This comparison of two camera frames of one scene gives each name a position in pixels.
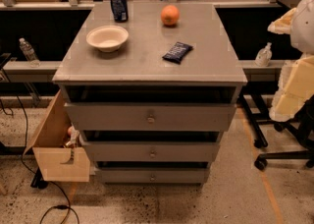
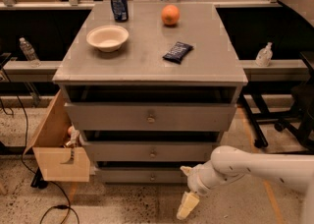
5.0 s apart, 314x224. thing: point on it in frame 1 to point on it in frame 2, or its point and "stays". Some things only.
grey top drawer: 151,117 stays
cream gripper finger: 283,25 to 188,203
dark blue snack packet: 178,52 stays
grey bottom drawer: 153,175 stays
